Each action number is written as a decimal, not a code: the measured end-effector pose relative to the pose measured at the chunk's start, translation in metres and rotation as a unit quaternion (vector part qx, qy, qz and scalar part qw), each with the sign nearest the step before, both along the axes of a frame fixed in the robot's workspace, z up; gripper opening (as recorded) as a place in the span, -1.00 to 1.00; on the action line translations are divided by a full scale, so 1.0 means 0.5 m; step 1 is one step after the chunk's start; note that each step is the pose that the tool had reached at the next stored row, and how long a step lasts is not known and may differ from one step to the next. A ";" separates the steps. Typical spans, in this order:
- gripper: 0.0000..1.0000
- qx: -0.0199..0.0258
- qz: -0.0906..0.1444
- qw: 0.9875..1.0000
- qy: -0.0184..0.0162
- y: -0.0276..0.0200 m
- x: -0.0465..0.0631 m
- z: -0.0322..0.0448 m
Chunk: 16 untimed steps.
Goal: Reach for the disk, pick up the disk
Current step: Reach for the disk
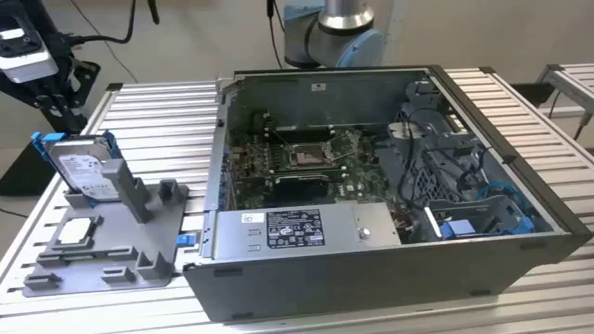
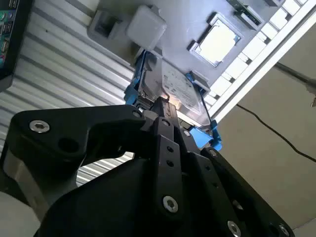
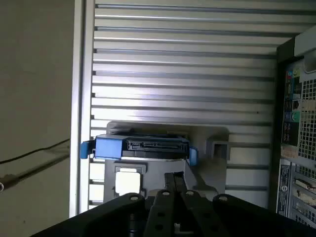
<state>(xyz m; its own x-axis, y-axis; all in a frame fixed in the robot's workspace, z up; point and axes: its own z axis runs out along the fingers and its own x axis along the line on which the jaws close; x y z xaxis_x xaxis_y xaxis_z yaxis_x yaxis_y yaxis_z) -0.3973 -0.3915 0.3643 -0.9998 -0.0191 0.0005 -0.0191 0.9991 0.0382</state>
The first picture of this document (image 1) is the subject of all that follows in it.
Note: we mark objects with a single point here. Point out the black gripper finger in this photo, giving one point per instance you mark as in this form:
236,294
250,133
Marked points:
89,78

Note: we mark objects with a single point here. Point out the hard disk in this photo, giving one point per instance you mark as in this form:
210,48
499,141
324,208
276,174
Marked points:
82,170

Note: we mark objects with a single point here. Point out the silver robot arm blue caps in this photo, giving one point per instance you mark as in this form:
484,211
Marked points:
324,38

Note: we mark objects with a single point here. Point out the blue carrier in disk bay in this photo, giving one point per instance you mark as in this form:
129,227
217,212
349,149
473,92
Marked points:
456,230

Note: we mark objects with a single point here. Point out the black hanging rod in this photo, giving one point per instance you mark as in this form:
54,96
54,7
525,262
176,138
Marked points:
153,12

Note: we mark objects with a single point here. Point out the silver CPU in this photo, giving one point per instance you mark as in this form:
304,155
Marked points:
77,231

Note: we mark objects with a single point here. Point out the grey parts rack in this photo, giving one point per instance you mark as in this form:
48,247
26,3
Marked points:
116,243

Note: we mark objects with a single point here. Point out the green RAM stick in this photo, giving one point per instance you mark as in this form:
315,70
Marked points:
82,253

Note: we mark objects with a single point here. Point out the blue case latch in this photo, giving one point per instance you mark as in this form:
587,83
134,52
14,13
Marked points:
185,240

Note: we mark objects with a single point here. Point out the CPU socket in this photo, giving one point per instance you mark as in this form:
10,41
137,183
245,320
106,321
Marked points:
309,154

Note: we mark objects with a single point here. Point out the black graphics card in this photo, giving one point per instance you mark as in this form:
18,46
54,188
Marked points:
299,188

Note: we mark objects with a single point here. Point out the green motherboard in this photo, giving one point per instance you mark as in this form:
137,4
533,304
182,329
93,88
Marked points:
356,181

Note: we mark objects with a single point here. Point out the silver power supply unit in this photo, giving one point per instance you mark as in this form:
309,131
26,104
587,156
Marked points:
333,226

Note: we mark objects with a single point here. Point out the grey metal drive cage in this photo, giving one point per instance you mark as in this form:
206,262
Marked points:
444,181

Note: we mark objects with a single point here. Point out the open black PC case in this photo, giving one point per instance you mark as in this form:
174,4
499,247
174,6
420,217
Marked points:
347,288

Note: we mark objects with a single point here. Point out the black box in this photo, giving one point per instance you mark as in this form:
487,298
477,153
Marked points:
533,94

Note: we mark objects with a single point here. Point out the metal slat side table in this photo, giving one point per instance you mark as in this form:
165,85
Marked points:
572,78

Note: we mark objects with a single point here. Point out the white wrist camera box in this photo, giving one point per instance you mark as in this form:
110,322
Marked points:
28,64

